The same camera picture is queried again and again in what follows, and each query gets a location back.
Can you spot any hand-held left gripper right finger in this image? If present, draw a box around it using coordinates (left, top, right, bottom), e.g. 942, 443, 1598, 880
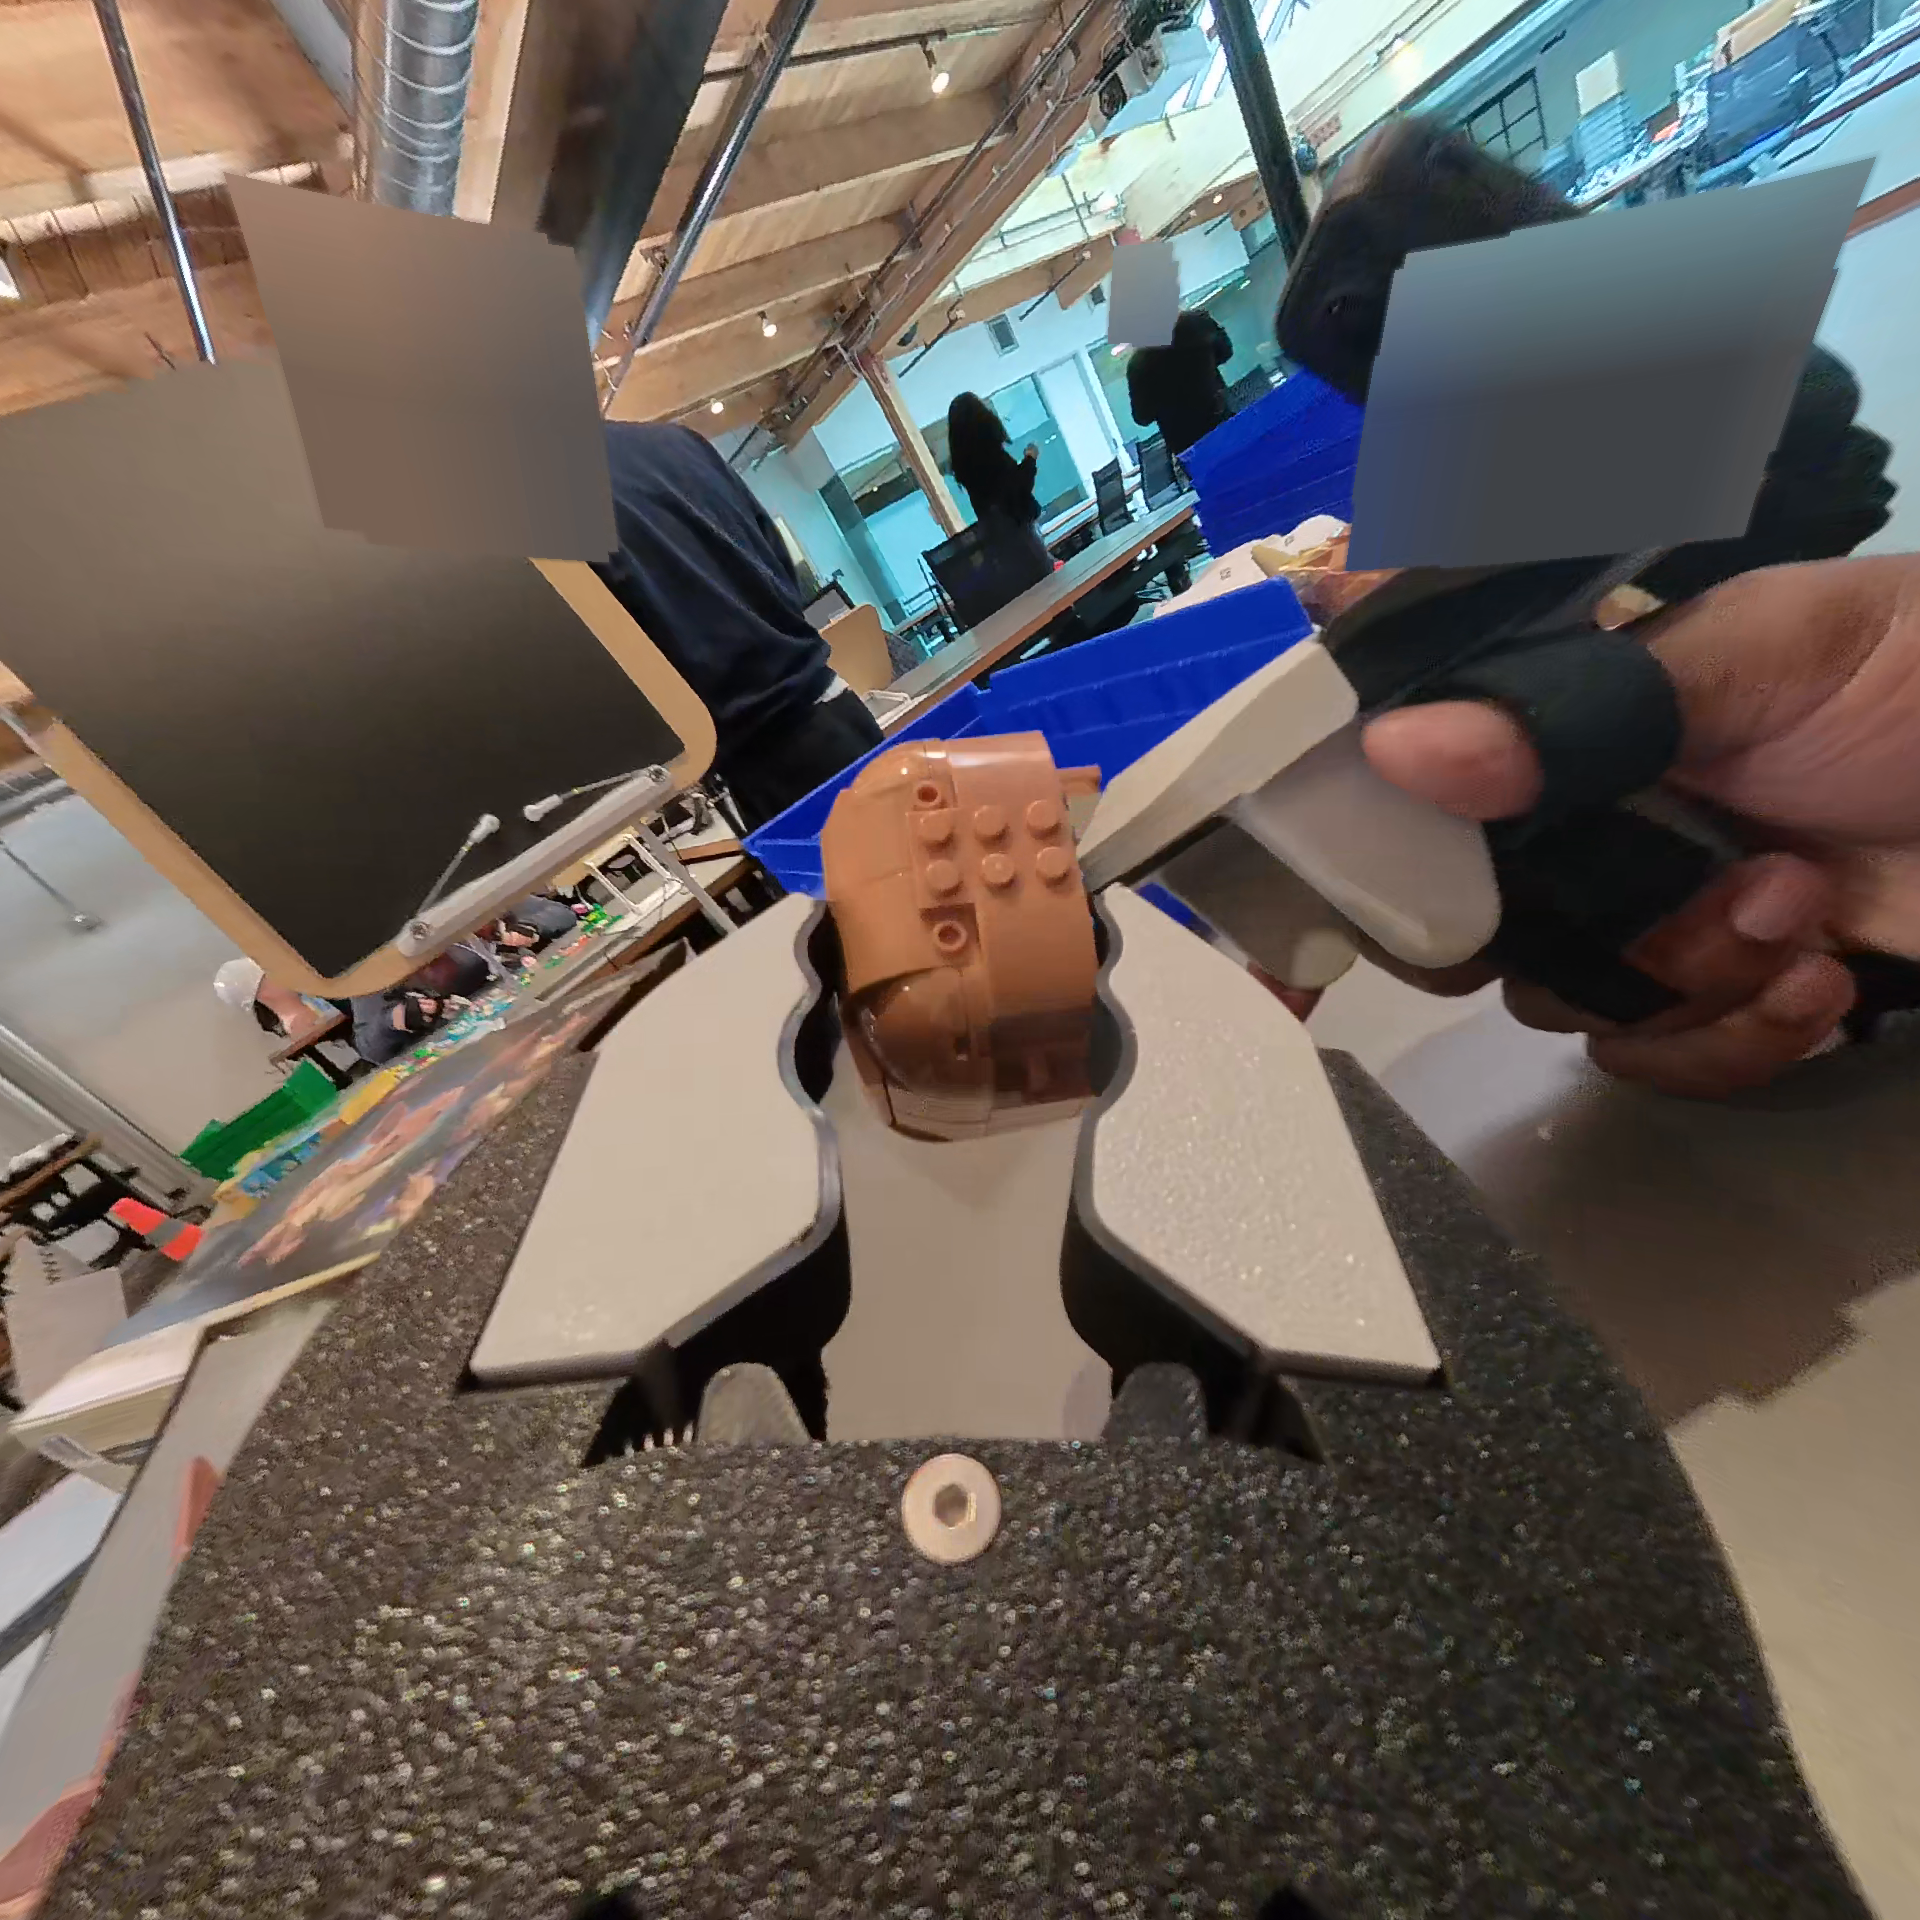
1073, 891, 1444, 1412

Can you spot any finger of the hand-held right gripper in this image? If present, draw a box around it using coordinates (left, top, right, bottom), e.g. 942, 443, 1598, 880
1156, 871, 1366, 999
1074, 634, 1366, 898

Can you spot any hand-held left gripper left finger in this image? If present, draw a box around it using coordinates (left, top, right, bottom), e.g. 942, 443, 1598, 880
467, 901, 847, 1412

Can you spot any blue plastic bin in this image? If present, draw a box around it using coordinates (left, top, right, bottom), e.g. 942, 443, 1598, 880
742, 576, 1327, 936

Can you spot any stack of blue bins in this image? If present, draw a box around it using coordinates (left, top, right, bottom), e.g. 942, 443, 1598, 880
1180, 364, 1369, 562

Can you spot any wooden background table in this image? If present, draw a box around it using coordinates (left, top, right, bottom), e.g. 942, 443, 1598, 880
871, 496, 1203, 735

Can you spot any white screen stand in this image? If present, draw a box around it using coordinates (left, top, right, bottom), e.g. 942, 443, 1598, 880
390, 765, 753, 936

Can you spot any wood-framed black screen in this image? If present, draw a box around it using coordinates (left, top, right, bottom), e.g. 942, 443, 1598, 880
0, 355, 722, 1003

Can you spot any silver ceiling duct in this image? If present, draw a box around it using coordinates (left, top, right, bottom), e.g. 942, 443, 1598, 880
367, 0, 489, 216

